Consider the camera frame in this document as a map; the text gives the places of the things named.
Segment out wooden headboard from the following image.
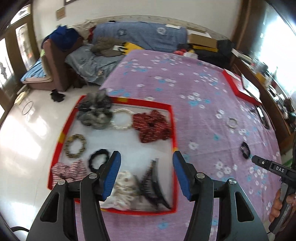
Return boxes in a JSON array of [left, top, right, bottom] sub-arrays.
[[230, 56, 295, 155]]

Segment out grey organza scrunchie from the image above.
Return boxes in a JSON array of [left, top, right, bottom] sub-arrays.
[[77, 89, 113, 130]]

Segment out red box lid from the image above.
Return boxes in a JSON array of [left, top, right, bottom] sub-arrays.
[[222, 69, 262, 106]]

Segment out wire frame stool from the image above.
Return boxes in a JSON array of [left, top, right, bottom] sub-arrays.
[[20, 100, 34, 115]]

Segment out blue jacket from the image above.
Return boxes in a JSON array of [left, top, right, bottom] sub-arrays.
[[41, 26, 81, 51]]

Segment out red polka dot scrunchie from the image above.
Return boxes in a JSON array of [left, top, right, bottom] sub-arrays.
[[132, 109, 171, 143]]

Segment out sequined black hair claw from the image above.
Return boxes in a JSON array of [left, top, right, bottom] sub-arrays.
[[135, 158, 172, 212]]

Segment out person right hand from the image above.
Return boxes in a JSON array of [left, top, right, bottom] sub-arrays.
[[269, 189, 295, 222]]

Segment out white cherry print scrunchie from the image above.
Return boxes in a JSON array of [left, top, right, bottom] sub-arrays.
[[99, 171, 140, 211]]

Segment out olive green jacket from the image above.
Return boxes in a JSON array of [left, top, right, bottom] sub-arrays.
[[91, 37, 125, 57]]

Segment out large white pearl bracelet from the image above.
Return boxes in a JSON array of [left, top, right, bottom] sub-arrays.
[[110, 107, 135, 131]]

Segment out black socks on floor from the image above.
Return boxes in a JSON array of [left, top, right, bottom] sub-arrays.
[[50, 89, 65, 102]]

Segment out black bag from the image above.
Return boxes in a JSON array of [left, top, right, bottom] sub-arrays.
[[217, 39, 235, 58]]

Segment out brown armchair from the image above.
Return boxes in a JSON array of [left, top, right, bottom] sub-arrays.
[[23, 37, 83, 91]]

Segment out yellow shopping bag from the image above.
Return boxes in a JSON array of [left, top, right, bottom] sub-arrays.
[[121, 42, 143, 55]]

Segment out purple floral bedspread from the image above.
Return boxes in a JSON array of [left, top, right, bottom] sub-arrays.
[[74, 49, 283, 241]]

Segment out red plaid scrunchie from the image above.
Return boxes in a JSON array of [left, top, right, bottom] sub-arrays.
[[51, 160, 88, 187]]

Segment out grey bed sheet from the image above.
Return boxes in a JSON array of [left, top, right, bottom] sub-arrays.
[[65, 44, 124, 85]]

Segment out black beaded hair tie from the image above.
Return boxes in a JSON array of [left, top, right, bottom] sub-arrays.
[[239, 141, 251, 160]]

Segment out wooden glass door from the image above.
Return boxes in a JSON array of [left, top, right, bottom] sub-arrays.
[[1, 1, 39, 123]]

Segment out brown cardboard box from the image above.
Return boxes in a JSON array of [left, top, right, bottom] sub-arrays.
[[188, 34, 218, 53]]

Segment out small pale bead bracelet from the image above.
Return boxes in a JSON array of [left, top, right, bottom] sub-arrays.
[[226, 117, 239, 130]]

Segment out red tray box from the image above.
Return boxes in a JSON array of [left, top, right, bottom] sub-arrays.
[[51, 97, 178, 216]]

